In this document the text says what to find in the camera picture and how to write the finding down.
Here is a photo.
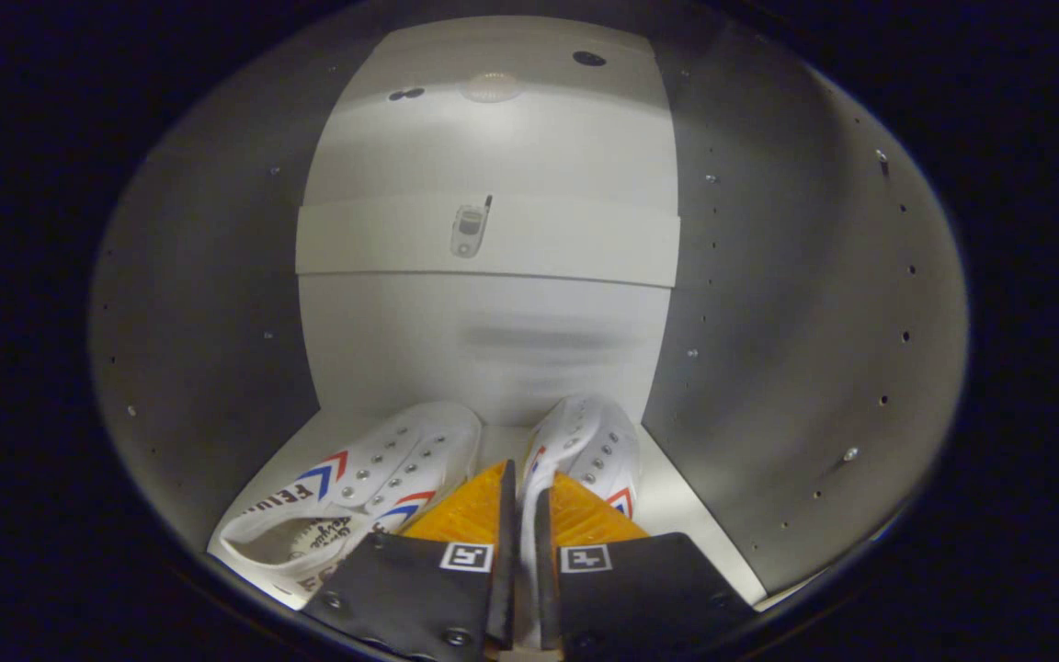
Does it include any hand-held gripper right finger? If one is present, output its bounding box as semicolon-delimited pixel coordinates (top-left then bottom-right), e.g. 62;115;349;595
533;471;757;659

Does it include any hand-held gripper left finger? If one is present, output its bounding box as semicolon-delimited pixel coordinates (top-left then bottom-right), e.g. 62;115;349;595
302;460;518;662

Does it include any white shoe with chevron stripes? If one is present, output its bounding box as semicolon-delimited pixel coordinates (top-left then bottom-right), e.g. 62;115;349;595
518;395;643;645
217;400;484;610

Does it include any grey shoe cabinet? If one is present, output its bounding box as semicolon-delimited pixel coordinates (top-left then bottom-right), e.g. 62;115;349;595
88;9;967;645

